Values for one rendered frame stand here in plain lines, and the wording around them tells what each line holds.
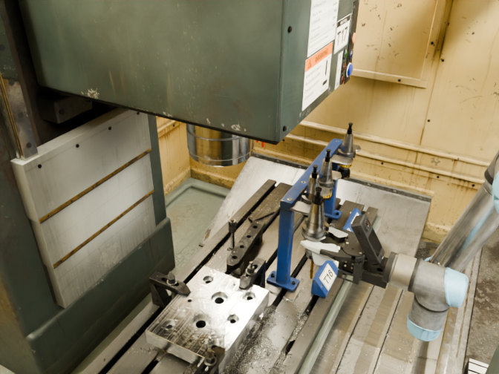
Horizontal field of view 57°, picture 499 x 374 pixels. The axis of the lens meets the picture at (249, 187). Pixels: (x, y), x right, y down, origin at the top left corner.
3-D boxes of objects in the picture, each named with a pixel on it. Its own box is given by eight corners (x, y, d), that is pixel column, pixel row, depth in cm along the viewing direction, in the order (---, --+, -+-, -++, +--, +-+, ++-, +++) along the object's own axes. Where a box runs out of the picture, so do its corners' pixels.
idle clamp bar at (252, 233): (265, 236, 173) (265, 222, 169) (236, 280, 152) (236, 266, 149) (252, 233, 175) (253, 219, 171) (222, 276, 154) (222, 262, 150)
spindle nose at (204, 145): (202, 133, 121) (200, 89, 114) (261, 142, 117) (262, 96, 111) (177, 162, 108) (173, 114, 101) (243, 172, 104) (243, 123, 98)
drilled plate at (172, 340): (269, 302, 139) (269, 290, 137) (219, 377, 118) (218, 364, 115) (204, 277, 148) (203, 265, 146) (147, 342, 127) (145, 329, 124)
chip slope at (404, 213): (419, 243, 214) (432, 197, 200) (381, 355, 162) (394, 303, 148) (249, 194, 249) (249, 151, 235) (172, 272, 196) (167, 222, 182)
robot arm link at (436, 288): (457, 319, 98) (468, 290, 93) (404, 300, 102) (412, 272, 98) (461, 295, 104) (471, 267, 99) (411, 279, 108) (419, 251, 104)
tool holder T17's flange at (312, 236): (307, 223, 114) (308, 215, 113) (331, 230, 112) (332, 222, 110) (298, 237, 109) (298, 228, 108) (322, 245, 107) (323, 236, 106)
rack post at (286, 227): (299, 281, 153) (307, 208, 137) (293, 292, 149) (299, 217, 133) (272, 271, 156) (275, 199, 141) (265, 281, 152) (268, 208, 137)
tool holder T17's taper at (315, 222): (310, 217, 112) (312, 194, 108) (327, 222, 110) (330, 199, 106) (303, 228, 108) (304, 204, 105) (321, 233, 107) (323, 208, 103)
